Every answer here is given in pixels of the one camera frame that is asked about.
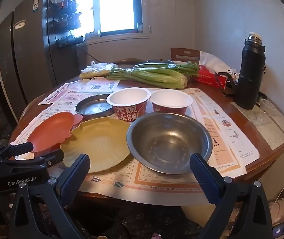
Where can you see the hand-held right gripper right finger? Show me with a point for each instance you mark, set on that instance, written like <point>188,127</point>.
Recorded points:
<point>204,176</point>

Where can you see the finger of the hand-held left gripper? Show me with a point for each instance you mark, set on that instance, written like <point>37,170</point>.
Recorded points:
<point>19,148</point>
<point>52,157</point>

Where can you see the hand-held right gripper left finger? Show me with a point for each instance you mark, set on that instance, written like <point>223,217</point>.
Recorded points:
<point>74,176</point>

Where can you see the orange plastic plate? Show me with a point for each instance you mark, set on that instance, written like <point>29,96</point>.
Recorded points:
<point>52,127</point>

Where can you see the yellow plastic plate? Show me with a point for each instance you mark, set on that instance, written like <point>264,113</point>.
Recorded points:
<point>99,139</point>

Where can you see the steel bowl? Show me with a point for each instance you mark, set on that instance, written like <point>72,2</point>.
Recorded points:
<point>167,139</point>

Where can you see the shallow steel plate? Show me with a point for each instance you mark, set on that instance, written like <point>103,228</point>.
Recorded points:
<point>94,108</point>

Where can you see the red printed paper bowl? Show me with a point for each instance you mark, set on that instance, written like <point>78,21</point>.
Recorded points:
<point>172,100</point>
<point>129,99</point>

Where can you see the narrow newspaper sheet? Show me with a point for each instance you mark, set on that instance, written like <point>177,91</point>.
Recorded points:
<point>229,129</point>

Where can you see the large open newspaper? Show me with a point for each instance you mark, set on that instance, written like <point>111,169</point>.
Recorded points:
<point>132,176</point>

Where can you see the pink headed newspaper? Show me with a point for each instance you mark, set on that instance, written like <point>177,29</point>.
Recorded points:
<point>92,86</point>

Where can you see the grey refrigerator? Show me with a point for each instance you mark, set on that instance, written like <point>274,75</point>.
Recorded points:
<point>29,54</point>

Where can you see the plastic bag of yellow noodles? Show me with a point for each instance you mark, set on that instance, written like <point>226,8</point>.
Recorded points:
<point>94,71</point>

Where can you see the red tissue box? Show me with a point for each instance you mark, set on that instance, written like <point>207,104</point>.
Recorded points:
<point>209,77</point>

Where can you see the black thermos flask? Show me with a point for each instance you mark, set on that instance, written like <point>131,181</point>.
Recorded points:
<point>250,79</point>

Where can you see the celery bunch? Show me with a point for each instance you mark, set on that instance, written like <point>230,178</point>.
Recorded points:
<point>157,77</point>

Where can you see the bunch of leafy green stalks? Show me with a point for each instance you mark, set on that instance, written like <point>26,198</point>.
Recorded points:
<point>167,66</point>

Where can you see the curved back wooden chair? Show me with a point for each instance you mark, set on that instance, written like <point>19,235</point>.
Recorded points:
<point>127,61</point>

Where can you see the small steel dish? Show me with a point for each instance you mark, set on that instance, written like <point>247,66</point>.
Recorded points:
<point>162,61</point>

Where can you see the straight backed wooden chair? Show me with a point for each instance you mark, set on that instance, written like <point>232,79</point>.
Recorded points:
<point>182,54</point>

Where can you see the small jar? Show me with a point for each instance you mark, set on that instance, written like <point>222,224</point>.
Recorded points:
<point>140,28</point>

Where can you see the window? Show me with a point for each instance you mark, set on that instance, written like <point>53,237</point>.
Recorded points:
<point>117,7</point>

